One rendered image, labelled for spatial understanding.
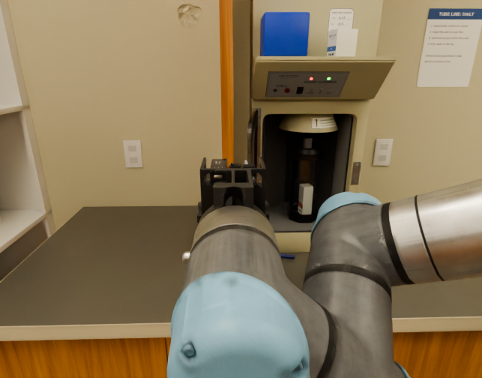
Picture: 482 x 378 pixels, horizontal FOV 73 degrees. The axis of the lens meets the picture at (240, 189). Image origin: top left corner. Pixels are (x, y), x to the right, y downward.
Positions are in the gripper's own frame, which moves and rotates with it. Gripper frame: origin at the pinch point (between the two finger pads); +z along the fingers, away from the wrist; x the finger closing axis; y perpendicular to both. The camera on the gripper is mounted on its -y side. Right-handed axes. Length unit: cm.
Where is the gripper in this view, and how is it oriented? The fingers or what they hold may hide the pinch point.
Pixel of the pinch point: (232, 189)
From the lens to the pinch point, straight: 49.8
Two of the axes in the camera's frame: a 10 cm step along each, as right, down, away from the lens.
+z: -0.3, -3.3, 9.4
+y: 0.0, -9.4, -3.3
